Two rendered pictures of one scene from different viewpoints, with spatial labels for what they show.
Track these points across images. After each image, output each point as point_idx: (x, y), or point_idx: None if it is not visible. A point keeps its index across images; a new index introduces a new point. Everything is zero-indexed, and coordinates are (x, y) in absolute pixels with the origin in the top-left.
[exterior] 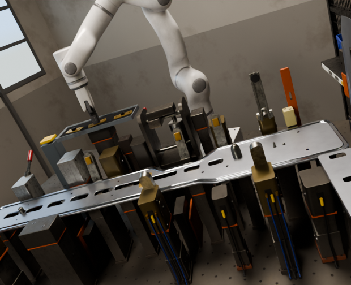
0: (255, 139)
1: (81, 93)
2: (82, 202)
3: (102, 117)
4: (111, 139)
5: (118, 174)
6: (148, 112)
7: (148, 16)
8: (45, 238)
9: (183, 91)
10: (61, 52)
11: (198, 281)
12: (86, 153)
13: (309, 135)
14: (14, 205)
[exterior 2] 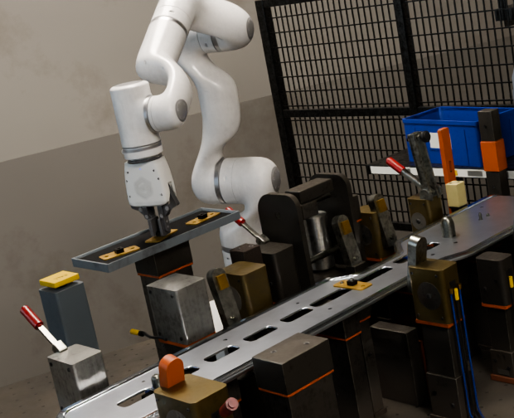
0: (438, 223)
1: (164, 167)
2: (286, 330)
3: (145, 233)
4: (191, 267)
5: (268, 305)
6: (300, 190)
7: (190, 59)
8: (320, 362)
9: (239, 195)
10: (144, 86)
11: (487, 411)
12: (217, 268)
13: (502, 205)
14: (97, 397)
